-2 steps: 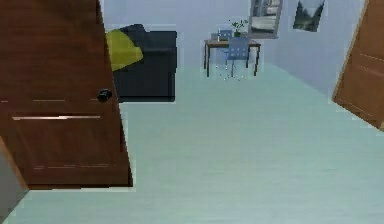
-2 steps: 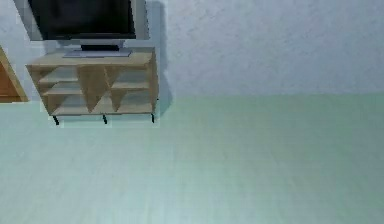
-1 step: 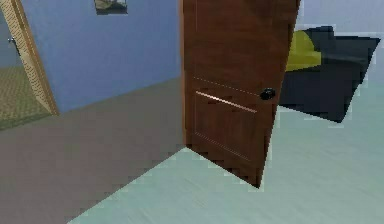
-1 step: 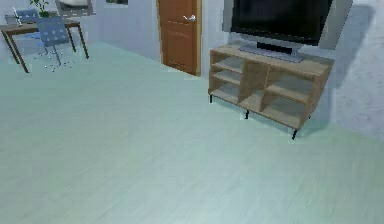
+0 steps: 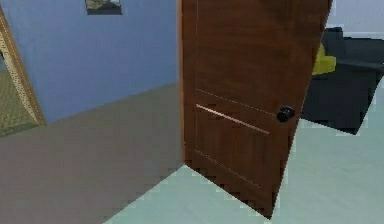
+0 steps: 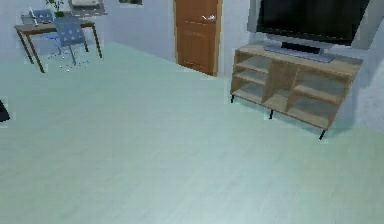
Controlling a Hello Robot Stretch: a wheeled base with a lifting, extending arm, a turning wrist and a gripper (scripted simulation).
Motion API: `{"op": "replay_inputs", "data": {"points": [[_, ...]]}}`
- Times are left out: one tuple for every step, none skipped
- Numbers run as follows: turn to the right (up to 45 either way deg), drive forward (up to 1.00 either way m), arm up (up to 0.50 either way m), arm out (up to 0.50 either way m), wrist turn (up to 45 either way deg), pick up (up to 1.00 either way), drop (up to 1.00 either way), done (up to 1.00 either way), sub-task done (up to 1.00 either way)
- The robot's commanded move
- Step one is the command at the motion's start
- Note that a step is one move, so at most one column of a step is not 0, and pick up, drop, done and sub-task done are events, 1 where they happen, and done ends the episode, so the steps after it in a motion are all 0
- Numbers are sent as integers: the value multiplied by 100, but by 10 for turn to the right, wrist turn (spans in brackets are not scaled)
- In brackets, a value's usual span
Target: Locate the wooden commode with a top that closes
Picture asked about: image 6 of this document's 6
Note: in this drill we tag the brown wooden room door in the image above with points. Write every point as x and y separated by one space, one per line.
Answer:
196 36

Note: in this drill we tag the light wooden television stand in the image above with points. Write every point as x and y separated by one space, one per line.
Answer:
293 86

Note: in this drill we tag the blue office chair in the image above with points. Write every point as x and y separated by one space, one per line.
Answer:
43 15
69 33

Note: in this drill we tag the black television set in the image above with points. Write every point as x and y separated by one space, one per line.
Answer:
310 20

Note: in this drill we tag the green house plant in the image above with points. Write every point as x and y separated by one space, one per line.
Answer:
57 7

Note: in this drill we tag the dark brown wooden table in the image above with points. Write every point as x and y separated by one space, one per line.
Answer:
40 28

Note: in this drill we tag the black rounded object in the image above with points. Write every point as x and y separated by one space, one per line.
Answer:
3 112

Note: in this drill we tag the dark framed wall picture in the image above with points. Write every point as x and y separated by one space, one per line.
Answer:
130 2

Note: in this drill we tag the grey framed wall picture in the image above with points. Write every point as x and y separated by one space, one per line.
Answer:
87 7

